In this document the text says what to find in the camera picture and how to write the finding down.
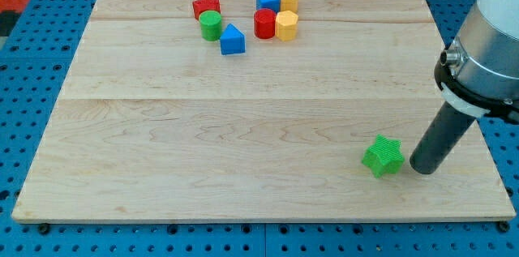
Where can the red star block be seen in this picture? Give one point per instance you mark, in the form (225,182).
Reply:
(200,6)

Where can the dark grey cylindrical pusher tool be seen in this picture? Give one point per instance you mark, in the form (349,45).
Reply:
(446,129)

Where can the green star block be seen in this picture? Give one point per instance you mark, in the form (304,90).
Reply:
(383,156)

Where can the blue triangular prism block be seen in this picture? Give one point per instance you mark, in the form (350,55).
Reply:
(232,41)

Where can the light wooden board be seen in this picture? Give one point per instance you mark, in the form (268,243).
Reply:
(153,125)

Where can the green cylinder block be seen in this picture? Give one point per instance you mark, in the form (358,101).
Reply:
(210,25)

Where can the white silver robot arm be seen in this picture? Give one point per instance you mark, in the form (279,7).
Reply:
(478,73)

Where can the red cylinder block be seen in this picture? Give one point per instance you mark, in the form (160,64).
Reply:
(264,23)

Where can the yellow hexagon block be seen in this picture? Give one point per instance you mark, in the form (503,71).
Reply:
(286,26)

